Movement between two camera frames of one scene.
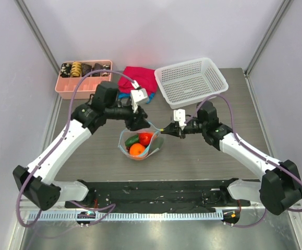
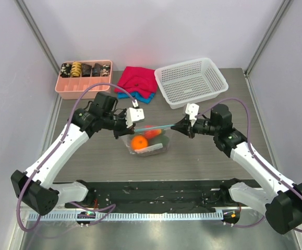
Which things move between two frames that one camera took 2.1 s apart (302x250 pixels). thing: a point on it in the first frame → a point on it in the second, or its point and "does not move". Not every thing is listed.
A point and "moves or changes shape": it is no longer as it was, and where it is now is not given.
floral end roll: (105, 66) does not move
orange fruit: (136, 149) → (139, 141)
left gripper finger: (138, 123) → (129, 130)
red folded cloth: (145, 78) does not move
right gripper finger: (173, 128) → (184, 126)
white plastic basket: (189, 83) does not move
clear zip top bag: (138, 145) moves or changes shape
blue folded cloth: (123, 96) does not move
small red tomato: (144, 138) → (153, 133)
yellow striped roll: (76, 69) does not move
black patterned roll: (97, 67) does not move
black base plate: (158, 196) does not move
